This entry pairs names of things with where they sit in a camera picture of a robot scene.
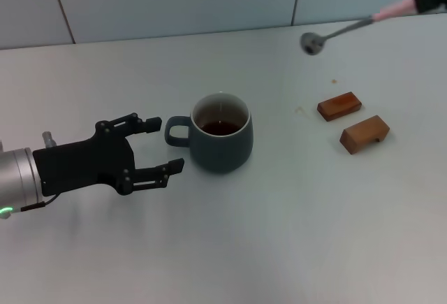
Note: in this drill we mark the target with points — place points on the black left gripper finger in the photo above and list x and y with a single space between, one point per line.
174 166
153 124

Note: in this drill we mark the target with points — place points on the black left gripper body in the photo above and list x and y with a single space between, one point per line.
87 164

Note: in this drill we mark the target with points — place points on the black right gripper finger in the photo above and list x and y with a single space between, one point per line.
427 5

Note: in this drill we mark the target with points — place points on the grey ceramic cup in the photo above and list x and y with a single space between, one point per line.
223 155

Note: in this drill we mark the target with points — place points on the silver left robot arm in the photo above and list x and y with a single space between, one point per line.
17 178

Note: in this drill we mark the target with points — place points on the small silver connector plug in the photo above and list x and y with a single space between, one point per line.
49 139

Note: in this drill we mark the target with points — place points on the flat brown wooden block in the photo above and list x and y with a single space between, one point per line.
338 106

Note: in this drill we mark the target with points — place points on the notched brown wooden block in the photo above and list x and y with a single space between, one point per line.
361 136

